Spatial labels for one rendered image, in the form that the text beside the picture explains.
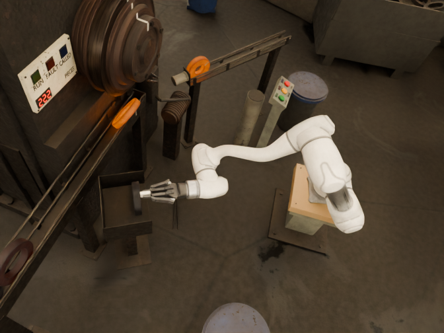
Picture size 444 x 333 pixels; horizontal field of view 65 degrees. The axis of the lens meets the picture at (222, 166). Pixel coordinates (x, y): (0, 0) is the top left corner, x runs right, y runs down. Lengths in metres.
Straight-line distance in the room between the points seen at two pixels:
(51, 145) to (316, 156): 1.08
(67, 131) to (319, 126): 1.06
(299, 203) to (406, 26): 2.11
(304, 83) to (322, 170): 1.47
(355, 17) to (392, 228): 1.82
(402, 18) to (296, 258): 2.27
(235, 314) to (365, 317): 1.00
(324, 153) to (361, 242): 1.37
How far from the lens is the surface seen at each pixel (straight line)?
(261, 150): 1.56
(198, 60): 2.14
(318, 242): 2.50
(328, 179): 1.36
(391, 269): 2.70
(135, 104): 1.80
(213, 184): 1.67
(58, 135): 1.65
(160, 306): 2.17
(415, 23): 3.68
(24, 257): 1.66
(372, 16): 3.53
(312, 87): 2.75
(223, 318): 1.75
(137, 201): 1.58
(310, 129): 1.45
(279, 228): 2.43
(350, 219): 1.92
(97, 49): 1.47
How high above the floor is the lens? 2.12
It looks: 55 degrees down
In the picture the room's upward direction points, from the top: 16 degrees clockwise
